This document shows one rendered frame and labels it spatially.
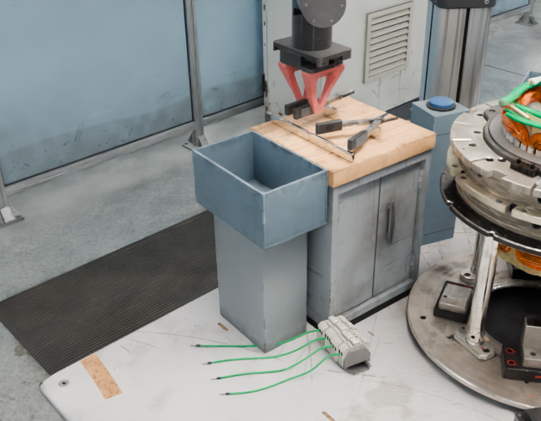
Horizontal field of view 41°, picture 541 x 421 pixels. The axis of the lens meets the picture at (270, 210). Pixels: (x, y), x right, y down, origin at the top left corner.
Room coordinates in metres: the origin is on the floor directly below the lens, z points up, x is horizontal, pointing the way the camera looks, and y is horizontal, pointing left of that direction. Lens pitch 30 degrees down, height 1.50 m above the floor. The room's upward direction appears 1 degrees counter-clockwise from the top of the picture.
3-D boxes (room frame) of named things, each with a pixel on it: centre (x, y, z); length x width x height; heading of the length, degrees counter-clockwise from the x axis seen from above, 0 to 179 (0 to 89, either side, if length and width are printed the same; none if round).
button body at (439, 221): (1.14, -0.29, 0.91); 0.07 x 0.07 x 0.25; 22
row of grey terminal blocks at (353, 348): (0.81, -0.10, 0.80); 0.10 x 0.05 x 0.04; 26
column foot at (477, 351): (0.80, -0.29, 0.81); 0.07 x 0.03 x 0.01; 29
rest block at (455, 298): (0.88, -0.28, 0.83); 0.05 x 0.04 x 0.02; 154
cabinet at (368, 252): (0.97, -0.11, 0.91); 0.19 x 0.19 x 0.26; 37
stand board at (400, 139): (0.97, -0.11, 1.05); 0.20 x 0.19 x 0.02; 127
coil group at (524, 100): (0.92, -0.36, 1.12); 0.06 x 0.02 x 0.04; 126
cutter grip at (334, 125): (0.94, -0.08, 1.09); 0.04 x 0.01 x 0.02; 112
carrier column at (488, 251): (0.80, -0.29, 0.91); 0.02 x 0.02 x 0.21
